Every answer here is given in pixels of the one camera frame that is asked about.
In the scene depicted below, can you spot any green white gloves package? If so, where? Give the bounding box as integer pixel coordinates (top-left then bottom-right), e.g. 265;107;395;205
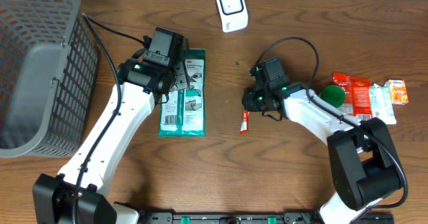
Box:
158;49;206;137

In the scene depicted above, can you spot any red candy bar wrapper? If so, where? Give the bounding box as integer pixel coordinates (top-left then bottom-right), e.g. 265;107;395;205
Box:
240;110;249;134

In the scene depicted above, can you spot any green lid glass jar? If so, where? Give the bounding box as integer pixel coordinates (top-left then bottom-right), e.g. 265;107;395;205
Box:
320;85;346;108

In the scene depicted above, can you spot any orange red snack bag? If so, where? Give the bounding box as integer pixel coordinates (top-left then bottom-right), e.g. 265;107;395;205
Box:
332;72;372;120

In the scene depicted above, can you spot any mint green wipes pack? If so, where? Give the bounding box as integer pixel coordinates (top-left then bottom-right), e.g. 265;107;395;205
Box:
368;84;397;125

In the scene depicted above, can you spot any small orange tissue box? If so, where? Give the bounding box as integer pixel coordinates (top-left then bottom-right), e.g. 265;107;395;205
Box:
386;80;409;105

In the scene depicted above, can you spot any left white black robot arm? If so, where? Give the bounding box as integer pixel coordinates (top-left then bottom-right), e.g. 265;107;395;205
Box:
33;58;189;223

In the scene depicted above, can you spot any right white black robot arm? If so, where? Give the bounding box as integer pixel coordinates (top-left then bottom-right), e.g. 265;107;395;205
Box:
242;80;409;223

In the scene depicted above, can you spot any white barcode scanner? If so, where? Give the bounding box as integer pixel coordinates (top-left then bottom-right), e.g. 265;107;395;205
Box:
216;0;249;33

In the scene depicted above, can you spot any grey plastic mesh basket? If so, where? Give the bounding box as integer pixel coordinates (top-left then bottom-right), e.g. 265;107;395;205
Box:
1;0;98;158

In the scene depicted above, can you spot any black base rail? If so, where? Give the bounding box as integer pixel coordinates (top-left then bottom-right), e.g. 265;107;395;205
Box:
133;211;395;224

